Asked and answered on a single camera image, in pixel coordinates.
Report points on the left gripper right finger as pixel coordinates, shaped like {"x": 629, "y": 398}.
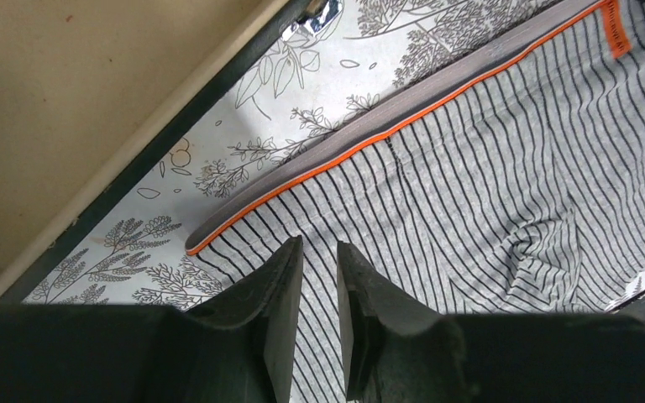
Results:
{"x": 394, "y": 348}

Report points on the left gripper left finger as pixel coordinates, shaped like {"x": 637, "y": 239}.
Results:
{"x": 249, "y": 333}

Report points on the grey striped underwear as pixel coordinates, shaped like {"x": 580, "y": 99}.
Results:
{"x": 522, "y": 189}

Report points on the floral tablecloth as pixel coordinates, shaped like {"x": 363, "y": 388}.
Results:
{"x": 301, "y": 90}

